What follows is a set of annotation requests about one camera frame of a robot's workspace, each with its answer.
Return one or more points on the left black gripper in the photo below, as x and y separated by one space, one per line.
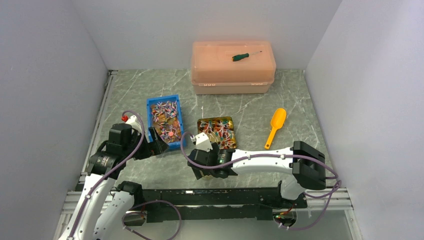
157 146

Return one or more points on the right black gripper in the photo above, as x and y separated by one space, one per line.
215 150

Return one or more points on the gold square candy tin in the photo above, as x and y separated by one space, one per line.
219 130

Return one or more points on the blue plastic candy bin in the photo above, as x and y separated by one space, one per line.
164 114

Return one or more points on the orange plastic scoop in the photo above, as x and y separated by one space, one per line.
277 121

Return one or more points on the clear glass jar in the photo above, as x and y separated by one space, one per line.
208 178

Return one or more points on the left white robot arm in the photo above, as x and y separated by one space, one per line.
90 220

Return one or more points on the pink plastic storage box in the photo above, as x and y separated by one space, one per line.
214 73

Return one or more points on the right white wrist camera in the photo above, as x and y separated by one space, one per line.
202 142

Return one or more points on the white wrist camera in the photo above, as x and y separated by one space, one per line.
202 142
133 121

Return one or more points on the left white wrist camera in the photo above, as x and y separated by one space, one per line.
133 121

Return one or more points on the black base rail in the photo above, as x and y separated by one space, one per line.
260 203

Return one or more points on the green handled screwdriver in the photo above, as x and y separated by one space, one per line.
240 57

